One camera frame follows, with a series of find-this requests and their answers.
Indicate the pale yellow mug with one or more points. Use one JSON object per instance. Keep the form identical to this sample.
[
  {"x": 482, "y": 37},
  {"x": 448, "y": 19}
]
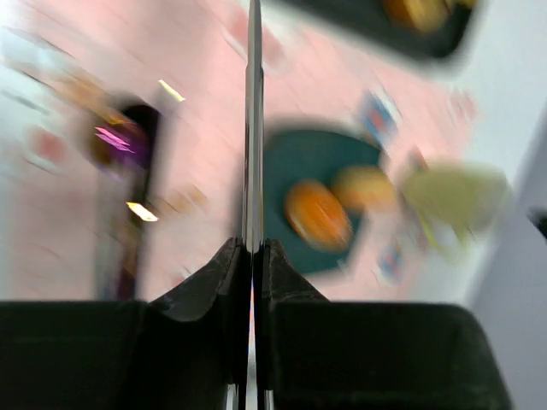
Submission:
[{"x": 455, "y": 202}]

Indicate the pink bunny placemat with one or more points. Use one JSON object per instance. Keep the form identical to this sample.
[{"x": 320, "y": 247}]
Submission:
[{"x": 52, "y": 197}]

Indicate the small round orange bun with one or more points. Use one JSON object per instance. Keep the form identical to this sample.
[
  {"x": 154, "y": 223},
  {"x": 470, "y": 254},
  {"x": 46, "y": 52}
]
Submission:
[{"x": 361, "y": 189}]

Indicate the yellow bread slice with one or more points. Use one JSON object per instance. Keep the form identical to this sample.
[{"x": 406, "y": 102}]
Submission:
[{"x": 420, "y": 15}]

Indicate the dark teal square plate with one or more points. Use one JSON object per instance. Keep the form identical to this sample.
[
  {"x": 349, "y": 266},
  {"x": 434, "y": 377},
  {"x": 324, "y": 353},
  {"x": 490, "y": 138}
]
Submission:
[{"x": 295, "y": 154}]

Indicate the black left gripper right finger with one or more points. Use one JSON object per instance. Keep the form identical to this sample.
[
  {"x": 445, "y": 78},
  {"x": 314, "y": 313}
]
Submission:
[{"x": 318, "y": 354}]

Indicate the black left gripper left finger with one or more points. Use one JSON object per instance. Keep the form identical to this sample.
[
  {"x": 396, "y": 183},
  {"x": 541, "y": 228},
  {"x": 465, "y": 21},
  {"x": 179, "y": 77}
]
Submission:
[{"x": 182, "y": 351}]

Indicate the silver metal tongs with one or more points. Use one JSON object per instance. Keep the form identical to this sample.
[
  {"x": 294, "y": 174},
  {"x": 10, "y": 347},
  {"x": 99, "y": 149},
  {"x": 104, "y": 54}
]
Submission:
[{"x": 252, "y": 228}]

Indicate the sesame round bun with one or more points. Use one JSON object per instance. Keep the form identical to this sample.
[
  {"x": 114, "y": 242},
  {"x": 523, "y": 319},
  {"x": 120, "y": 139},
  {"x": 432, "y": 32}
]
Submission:
[{"x": 317, "y": 216}]

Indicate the iridescent large spoon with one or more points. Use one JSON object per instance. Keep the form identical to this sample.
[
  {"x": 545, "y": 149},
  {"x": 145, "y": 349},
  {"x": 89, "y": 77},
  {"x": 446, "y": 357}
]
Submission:
[{"x": 122, "y": 146}]

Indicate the black baking tray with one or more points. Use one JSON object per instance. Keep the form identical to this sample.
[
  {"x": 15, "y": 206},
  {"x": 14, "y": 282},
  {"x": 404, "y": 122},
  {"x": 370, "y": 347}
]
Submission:
[{"x": 368, "y": 20}]

